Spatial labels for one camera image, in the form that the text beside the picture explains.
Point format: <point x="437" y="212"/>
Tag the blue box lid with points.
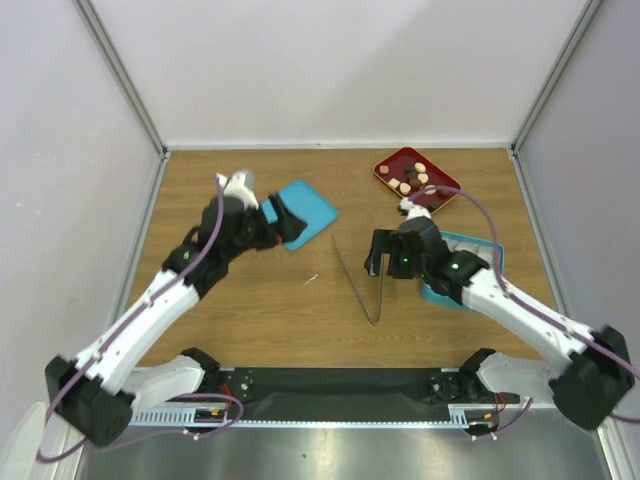
<point x="309" y="205"/>

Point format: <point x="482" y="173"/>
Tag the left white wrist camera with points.
<point x="239" y="186"/>

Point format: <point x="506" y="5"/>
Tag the blue chocolate box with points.
<point x="484" y="249"/>

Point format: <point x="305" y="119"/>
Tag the white scrap on table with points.
<point x="314" y="277"/>

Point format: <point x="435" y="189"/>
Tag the red tray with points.
<point x="414" y="171"/>

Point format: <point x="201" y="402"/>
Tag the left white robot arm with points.
<point x="88" y="391"/>

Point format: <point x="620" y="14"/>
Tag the slotted cable duct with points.
<point x="185" y="417"/>

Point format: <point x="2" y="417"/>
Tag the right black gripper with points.
<point x="385" y="241"/>

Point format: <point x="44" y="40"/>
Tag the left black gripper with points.
<point x="287" y="226"/>

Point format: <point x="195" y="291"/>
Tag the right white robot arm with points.
<point x="583" y="372"/>

